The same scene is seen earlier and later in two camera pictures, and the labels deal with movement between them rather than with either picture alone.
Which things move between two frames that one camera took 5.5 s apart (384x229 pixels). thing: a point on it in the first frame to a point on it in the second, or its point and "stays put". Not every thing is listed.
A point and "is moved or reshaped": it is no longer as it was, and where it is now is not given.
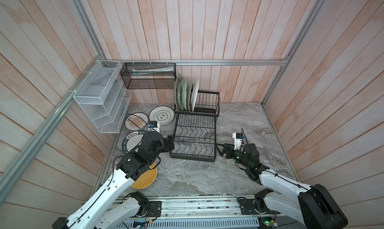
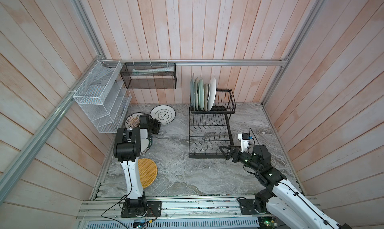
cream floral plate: (179, 93) to (195, 84)
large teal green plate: (178, 77) to (192, 92)
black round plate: (190, 109) to (205, 97)
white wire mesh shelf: (102, 95) stays put
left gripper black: (166, 146) to (158, 124)
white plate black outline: (163, 114) stays put
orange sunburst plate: (136, 121) stays put
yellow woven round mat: (146, 179) stays put
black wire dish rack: (195, 134) is moved or reshaped
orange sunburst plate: (195, 95) to (211, 92)
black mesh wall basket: (148, 75) stays put
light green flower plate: (184, 94) to (201, 94)
